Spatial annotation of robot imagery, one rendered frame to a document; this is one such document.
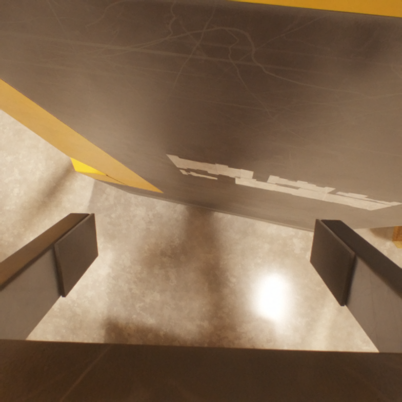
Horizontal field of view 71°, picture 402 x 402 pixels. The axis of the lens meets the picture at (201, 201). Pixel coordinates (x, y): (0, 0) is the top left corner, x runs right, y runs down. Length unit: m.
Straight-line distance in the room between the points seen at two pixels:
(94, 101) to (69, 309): 0.94
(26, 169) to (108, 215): 0.36
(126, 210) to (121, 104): 0.81
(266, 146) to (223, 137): 0.03
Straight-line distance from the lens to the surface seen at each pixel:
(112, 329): 1.03
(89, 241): 0.16
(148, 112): 0.19
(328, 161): 0.21
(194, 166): 0.30
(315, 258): 0.17
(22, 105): 0.27
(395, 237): 0.88
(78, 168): 0.66
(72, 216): 0.16
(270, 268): 0.92
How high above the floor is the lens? 0.91
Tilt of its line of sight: 80 degrees down
